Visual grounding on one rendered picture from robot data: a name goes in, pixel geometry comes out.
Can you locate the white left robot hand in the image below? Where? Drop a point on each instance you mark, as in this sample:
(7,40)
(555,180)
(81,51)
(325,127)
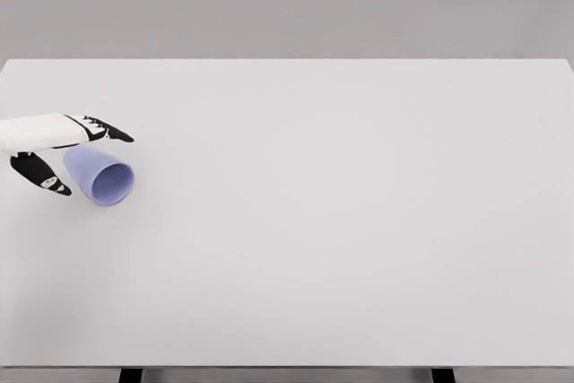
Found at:
(49,133)

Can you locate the lavender blue plastic cup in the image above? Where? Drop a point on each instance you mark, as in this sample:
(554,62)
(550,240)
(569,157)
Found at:
(87,170)

